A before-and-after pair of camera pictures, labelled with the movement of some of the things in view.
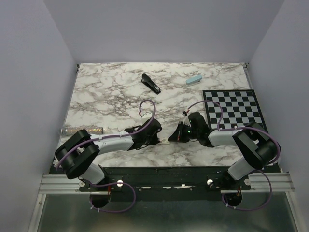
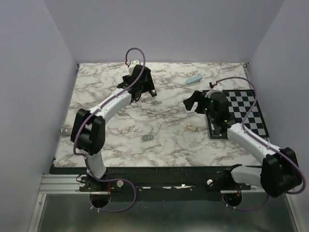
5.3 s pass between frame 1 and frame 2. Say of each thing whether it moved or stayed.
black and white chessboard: stayed
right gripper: moved
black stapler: moved
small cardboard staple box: moved
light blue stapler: stayed
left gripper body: moved
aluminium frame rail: stayed
